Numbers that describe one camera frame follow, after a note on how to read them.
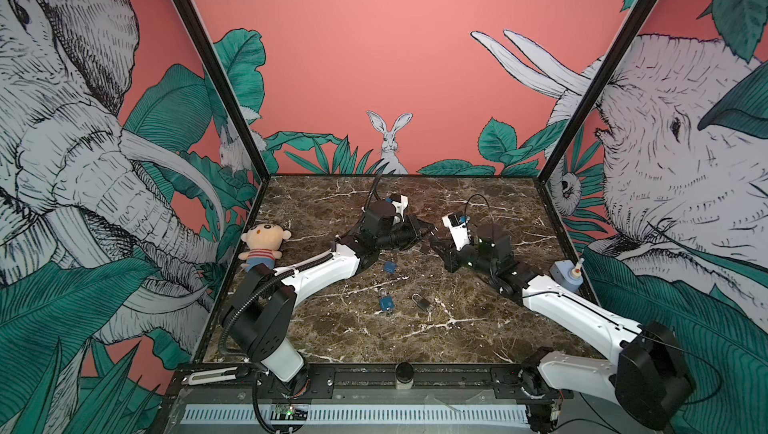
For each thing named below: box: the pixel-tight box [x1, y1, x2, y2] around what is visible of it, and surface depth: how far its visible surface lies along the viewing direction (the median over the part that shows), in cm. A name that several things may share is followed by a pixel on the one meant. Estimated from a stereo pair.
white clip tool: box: [182, 366, 239, 385], surface depth 76 cm
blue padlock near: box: [380, 296, 395, 313], surface depth 89 cm
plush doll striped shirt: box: [238, 223, 292, 272], surface depth 95 cm
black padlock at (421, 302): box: [411, 293, 431, 312], surface depth 90 cm
